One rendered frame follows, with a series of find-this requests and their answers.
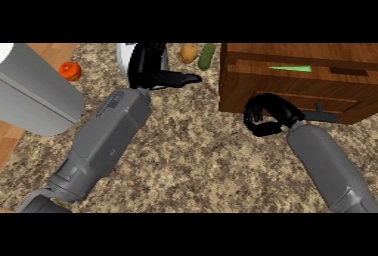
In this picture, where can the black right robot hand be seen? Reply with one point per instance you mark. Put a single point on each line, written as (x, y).
(274, 110)

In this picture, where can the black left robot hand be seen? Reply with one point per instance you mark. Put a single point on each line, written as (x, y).
(147, 68)

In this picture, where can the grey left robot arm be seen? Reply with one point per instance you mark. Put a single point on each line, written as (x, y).
(103, 140)

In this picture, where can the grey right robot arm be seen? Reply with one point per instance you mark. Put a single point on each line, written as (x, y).
(334, 166)

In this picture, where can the wooden drawer front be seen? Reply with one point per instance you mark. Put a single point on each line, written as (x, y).
(319, 100)

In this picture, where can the brown wooden drawer cabinet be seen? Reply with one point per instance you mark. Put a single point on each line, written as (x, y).
(300, 80)

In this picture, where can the brown potato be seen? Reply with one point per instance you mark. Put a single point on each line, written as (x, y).
(187, 53)

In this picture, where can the green cucumber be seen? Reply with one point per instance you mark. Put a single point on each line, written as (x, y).
(207, 57)

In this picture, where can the green wedge-shaped object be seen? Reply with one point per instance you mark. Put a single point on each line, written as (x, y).
(294, 68)

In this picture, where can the orange tomato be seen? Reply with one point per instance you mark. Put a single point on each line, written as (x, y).
(69, 71)

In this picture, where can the large grey appliance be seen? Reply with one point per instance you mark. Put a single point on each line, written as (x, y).
(34, 93)

